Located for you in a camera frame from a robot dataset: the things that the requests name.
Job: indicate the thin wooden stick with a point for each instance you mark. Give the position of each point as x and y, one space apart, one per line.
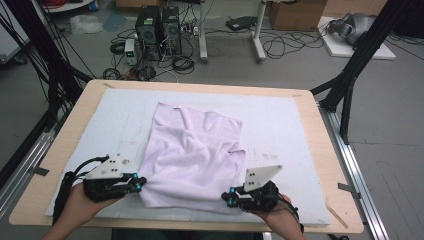
336 216

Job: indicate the person's left hand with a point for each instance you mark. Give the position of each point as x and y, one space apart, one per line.
80 210

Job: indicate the lilac towel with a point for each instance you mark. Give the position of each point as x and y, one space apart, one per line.
193 156

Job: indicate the white desk leg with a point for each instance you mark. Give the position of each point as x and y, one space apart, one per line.
258 36
203 33

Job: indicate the white grid mat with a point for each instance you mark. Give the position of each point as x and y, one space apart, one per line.
283 126

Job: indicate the slim black computer tower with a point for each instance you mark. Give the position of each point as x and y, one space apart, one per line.
171 30

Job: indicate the person's dark clothing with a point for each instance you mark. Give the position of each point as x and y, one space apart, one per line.
183 235

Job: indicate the aluminium rail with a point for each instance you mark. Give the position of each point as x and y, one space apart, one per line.
353 166
26 166

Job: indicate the grey robot head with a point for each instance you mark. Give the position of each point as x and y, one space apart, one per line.
355 26

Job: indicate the person's right hand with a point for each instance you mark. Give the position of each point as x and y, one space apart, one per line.
283 216

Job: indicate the white power supply unit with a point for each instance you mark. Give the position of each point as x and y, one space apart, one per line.
130 51

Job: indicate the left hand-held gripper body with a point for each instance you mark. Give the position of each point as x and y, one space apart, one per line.
103 190

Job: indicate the black flat device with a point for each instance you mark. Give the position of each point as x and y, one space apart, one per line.
240 23

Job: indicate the clear plastic bag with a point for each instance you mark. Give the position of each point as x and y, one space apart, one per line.
86 24

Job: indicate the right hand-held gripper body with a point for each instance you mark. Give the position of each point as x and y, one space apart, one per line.
260 198

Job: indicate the teal floor sheet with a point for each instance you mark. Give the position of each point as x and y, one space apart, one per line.
115 20

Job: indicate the brown cardboard box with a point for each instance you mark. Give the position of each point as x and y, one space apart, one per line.
296 15

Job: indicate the black metal frame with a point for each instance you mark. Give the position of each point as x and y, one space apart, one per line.
350 76
53 66

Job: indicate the white floor board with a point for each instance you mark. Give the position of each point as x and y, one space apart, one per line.
340 48

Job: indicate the black tape piece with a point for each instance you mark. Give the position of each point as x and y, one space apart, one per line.
39 171
348 189

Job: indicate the large black computer tower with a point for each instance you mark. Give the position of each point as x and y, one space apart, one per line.
148 31

